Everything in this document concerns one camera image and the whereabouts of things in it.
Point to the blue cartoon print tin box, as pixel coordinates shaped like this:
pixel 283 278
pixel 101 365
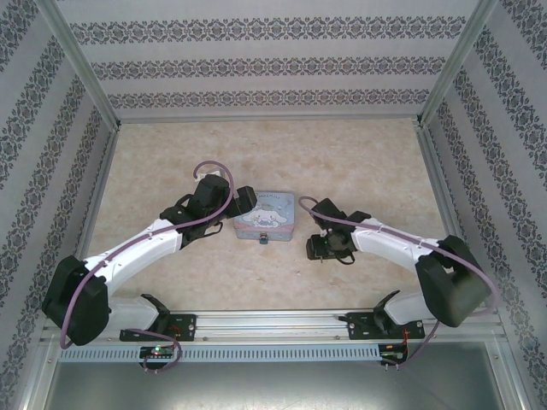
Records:
pixel 265 213

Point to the small blue padlock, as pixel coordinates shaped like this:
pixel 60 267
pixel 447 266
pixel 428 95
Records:
pixel 263 240

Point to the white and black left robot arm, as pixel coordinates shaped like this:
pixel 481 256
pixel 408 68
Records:
pixel 128 247

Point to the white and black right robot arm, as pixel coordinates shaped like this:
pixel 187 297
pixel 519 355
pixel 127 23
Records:
pixel 397 243

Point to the small controller circuit board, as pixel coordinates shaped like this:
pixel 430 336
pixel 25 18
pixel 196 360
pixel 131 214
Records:
pixel 158 351
pixel 391 354

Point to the grey metal panel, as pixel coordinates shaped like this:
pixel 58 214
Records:
pixel 273 384

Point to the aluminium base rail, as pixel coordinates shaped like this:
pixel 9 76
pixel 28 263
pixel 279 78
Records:
pixel 273 324

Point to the aluminium side rail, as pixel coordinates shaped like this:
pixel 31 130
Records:
pixel 92 213
pixel 448 213

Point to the aluminium frame post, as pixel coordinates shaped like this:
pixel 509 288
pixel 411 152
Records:
pixel 457 64
pixel 81 64

